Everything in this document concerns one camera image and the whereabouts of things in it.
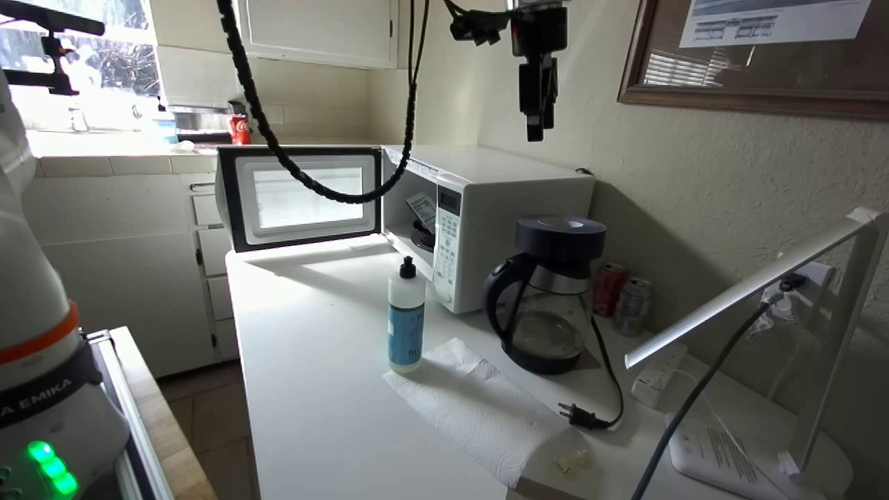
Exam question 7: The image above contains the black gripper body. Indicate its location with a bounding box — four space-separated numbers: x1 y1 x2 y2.
505 0 570 68

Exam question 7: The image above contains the black glass kettle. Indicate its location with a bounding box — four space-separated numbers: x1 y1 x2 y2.
481 249 597 379

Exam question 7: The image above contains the white microwave body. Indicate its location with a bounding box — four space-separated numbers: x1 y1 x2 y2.
378 143 597 317

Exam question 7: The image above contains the red can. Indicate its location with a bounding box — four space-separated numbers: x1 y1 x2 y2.
592 261 633 319

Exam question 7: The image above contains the brown framed picture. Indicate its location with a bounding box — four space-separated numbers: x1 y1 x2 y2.
617 0 889 122

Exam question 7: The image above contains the silver can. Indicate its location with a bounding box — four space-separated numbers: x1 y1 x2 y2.
617 274 656 339

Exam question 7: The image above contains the white microwave door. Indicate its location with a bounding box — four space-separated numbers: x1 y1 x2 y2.
213 144 385 255

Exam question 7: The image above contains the white bottle with blue label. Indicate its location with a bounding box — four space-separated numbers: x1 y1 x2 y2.
385 253 430 376

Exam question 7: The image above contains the white desk lamp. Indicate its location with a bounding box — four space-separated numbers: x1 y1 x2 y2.
619 207 889 500

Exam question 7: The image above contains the red bottle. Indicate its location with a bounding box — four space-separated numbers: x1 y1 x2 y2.
227 97 256 151

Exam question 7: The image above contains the white drawer cabinet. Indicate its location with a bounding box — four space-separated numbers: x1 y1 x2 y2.
24 151 244 380

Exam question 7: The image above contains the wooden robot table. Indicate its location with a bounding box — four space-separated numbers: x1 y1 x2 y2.
83 324 221 500

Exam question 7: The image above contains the white wall cabinet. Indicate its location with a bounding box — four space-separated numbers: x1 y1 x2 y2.
231 0 403 72

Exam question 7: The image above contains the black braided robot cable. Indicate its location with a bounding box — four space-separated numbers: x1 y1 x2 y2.
213 0 434 208

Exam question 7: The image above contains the black kettle power cord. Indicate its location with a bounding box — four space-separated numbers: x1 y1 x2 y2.
553 312 628 435

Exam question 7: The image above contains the white wall outlet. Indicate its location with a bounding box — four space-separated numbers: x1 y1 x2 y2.
765 258 840 319

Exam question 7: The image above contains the grey-blue cable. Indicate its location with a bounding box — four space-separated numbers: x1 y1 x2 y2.
628 271 812 500

